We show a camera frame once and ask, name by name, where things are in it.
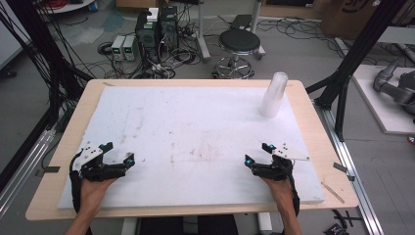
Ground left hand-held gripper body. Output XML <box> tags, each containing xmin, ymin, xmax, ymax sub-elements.
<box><xmin>72</xmin><ymin>141</ymin><xmax>127</xmax><ymax>183</ymax></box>

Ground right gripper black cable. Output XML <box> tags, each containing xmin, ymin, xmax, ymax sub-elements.
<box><xmin>286</xmin><ymin>174</ymin><xmax>301</xmax><ymax>217</ymax></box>

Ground person's left hand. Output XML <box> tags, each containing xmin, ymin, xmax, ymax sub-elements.
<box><xmin>79</xmin><ymin>177</ymin><xmax>117</xmax><ymax>213</ymax></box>

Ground white foam mat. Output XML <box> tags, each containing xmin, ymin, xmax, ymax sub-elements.
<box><xmin>58</xmin><ymin>85</ymin><xmax>326</xmax><ymax>210</ymax></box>

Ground black computer tower green label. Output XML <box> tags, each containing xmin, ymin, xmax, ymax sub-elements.
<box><xmin>134</xmin><ymin>11</ymin><xmax>161</xmax><ymax>65</ymax></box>

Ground white platform board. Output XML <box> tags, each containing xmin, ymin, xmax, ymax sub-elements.
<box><xmin>351</xmin><ymin>64</ymin><xmax>415</xmax><ymax>135</ymax></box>

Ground white box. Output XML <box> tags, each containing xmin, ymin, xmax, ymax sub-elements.
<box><xmin>146</xmin><ymin>7</ymin><xmax>161</xmax><ymax>24</ymax></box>

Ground person's dark trousers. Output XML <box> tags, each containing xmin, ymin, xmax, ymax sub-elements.
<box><xmin>139</xmin><ymin>213</ymin><xmax>240</xmax><ymax>235</ymax></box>

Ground tangle of floor cables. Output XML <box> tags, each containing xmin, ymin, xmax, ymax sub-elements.
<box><xmin>75</xmin><ymin>19</ymin><xmax>204</xmax><ymax>80</ymax></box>

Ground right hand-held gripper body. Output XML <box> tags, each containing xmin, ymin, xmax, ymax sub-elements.
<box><xmin>252</xmin><ymin>142</ymin><xmax>311</xmax><ymax>182</ymax></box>

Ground brown cardboard box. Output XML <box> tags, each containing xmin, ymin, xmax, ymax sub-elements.
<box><xmin>319</xmin><ymin>0</ymin><xmax>415</xmax><ymax>41</ymax></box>

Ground red cable coil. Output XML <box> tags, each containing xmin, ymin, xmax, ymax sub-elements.
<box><xmin>38</xmin><ymin>0</ymin><xmax>69</xmax><ymax>11</ymax></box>

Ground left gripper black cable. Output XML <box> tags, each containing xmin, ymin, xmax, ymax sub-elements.
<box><xmin>69</xmin><ymin>150</ymin><xmax>84</xmax><ymax>213</ymax></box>

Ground light wooden table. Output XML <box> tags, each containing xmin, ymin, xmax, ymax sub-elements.
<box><xmin>24</xmin><ymin>78</ymin><xmax>359</xmax><ymax>221</ymax></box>

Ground white table leg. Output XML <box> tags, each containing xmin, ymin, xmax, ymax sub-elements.
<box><xmin>256</xmin><ymin>212</ymin><xmax>274</xmax><ymax>235</ymax></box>
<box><xmin>120</xmin><ymin>216</ymin><xmax>140</xmax><ymax>235</ymax></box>

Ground stack of clear plastic cups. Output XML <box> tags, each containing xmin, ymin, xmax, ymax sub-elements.
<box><xmin>258</xmin><ymin>71</ymin><xmax>290</xmax><ymax>118</ymax></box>

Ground black flat device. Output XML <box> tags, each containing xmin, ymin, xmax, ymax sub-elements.
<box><xmin>229</xmin><ymin>14</ymin><xmax>254</xmax><ymax>30</ymax></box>

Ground black round stool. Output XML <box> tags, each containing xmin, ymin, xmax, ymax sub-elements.
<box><xmin>211</xmin><ymin>28</ymin><xmax>262</xmax><ymax>80</ymax></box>

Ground thin wooden stick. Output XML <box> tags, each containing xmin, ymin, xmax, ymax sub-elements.
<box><xmin>320</xmin><ymin>181</ymin><xmax>346</xmax><ymax>205</ymax></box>

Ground white round table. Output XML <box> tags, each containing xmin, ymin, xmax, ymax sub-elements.
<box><xmin>36</xmin><ymin>0</ymin><xmax>96</xmax><ymax>15</ymax></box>

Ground white wall panel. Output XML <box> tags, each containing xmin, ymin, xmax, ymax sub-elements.
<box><xmin>0</xmin><ymin>0</ymin><xmax>24</xmax><ymax>71</ymax></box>

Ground person's right hand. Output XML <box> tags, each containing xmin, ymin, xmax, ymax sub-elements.
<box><xmin>261</xmin><ymin>177</ymin><xmax>297</xmax><ymax>211</ymax></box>

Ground black floor bracket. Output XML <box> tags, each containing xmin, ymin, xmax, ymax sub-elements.
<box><xmin>332</xmin><ymin>209</ymin><xmax>362</xmax><ymax>227</ymax></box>

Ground black metal frame post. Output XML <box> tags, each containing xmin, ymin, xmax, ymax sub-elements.
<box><xmin>305</xmin><ymin>0</ymin><xmax>409</xmax><ymax>142</ymax></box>
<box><xmin>5</xmin><ymin>0</ymin><xmax>95</xmax><ymax>109</ymax></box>

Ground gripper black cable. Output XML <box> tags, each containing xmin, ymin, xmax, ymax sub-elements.
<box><xmin>286</xmin><ymin>174</ymin><xmax>301</xmax><ymax>217</ymax></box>
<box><xmin>69</xmin><ymin>150</ymin><xmax>84</xmax><ymax>213</ymax></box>

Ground long black floor cables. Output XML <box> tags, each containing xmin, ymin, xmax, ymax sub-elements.
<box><xmin>255</xmin><ymin>16</ymin><xmax>347</xmax><ymax>61</ymax></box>

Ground black floor device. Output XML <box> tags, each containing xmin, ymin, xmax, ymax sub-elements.
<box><xmin>323</xmin><ymin>222</ymin><xmax>350</xmax><ymax>235</ymax></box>

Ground grey bench power supply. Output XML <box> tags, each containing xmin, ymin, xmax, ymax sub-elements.
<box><xmin>111</xmin><ymin>34</ymin><xmax>127</xmax><ymax>62</ymax></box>
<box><xmin>122</xmin><ymin>34</ymin><xmax>138</xmax><ymax>62</ymax></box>

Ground white desk leg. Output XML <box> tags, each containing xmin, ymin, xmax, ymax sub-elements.
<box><xmin>249</xmin><ymin>0</ymin><xmax>266</xmax><ymax>61</ymax></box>
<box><xmin>195</xmin><ymin>0</ymin><xmax>212</xmax><ymax>64</ymax></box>

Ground aluminium floor rail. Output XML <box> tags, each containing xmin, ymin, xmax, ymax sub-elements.
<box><xmin>313</xmin><ymin>100</ymin><xmax>385</xmax><ymax>235</ymax></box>
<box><xmin>0</xmin><ymin>127</ymin><xmax>57</xmax><ymax>219</ymax></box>

